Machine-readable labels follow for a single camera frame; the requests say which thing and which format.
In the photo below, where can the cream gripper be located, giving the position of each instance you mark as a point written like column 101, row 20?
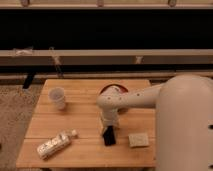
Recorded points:
column 109, row 126

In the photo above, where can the black eraser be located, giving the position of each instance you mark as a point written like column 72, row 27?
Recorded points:
column 109, row 137

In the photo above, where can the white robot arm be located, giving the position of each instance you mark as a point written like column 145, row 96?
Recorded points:
column 184, row 119

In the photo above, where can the white sponge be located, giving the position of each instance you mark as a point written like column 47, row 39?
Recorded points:
column 138, row 140

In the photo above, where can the orange bowl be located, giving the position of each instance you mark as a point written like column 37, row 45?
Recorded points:
column 111, row 97

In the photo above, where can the wooden table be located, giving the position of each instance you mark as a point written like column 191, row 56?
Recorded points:
column 82, row 114

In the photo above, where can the clear plastic cup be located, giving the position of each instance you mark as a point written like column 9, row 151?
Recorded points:
column 57, row 97

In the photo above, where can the plastic bottle with label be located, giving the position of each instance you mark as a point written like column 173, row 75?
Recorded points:
column 55, row 144

